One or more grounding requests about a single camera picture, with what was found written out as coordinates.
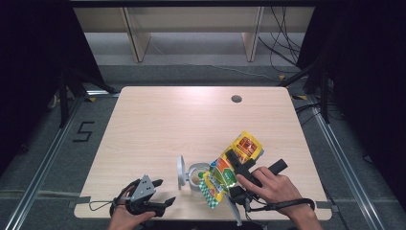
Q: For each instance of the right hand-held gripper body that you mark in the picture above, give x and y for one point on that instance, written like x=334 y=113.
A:
x=240 y=195

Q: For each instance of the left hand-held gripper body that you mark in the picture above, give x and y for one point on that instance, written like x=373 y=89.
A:
x=143 y=190

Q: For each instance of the yellow seasoning pouch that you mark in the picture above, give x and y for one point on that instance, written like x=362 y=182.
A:
x=223 y=174

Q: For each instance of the clear jar with white lid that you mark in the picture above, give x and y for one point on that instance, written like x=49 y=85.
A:
x=191 y=174

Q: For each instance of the person's left hand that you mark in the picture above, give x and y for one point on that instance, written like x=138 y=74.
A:
x=127 y=220

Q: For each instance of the person's right hand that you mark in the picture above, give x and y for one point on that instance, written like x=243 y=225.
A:
x=277 y=191

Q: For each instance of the grey tape strip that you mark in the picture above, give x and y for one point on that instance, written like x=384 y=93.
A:
x=330 y=206
x=79 y=202

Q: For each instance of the black metal stand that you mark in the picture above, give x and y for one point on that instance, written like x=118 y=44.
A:
x=324 y=96
x=63 y=99

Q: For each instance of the beige wooden shelf unit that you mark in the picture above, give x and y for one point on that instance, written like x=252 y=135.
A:
x=191 y=19

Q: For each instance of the black curtain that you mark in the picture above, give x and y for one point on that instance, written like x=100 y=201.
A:
x=32 y=64
x=367 y=80

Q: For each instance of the aluminium floor rail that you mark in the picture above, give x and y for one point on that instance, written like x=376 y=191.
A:
x=344 y=166
x=41 y=166

